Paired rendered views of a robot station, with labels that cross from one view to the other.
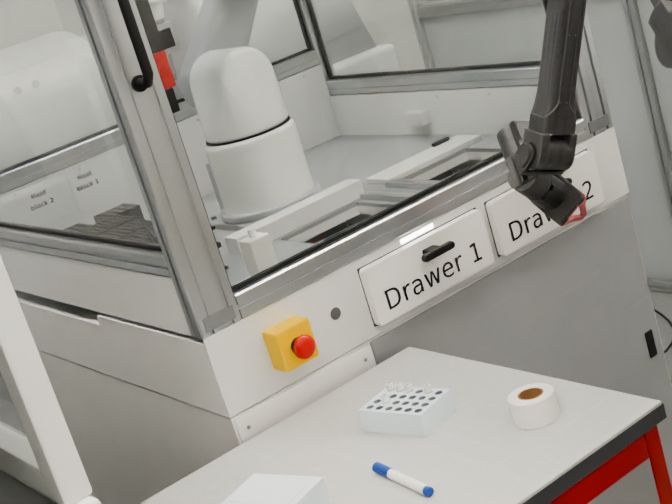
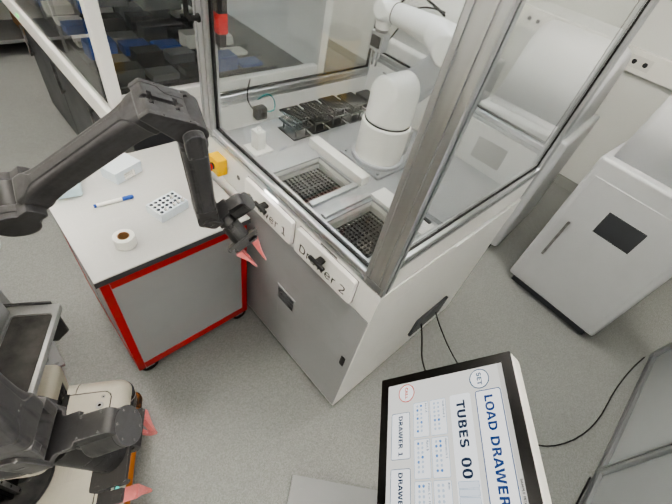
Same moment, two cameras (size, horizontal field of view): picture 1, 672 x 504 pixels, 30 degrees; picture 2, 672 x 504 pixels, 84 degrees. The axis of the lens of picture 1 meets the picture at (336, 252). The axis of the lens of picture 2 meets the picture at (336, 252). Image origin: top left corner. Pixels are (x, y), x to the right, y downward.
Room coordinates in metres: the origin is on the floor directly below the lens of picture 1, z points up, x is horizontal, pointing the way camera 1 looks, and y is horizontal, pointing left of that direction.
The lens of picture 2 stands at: (2.08, -1.20, 1.81)
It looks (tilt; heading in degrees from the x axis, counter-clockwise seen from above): 46 degrees down; 69
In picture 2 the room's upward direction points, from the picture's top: 14 degrees clockwise
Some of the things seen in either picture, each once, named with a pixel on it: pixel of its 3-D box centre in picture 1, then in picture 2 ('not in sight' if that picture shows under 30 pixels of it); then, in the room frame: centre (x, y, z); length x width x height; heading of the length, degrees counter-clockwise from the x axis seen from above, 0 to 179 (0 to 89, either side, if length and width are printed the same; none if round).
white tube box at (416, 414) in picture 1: (407, 410); (167, 206); (1.80, -0.03, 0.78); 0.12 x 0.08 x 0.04; 46
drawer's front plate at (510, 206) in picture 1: (546, 201); (323, 264); (2.34, -0.42, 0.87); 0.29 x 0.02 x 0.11; 122
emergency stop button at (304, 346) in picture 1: (302, 346); not in sight; (1.96, 0.10, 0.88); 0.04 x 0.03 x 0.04; 122
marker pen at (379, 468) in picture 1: (402, 479); (113, 201); (1.61, 0.00, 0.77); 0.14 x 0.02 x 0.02; 27
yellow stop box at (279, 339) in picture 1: (291, 343); (217, 164); (1.99, 0.12, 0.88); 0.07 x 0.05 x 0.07; 122
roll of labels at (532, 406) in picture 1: (533, 405); (124, 239); (1.69, -0.21, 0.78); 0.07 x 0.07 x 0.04
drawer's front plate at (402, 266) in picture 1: (429, 266); (268, 210); (2.18, -0.16, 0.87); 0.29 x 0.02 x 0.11; 122
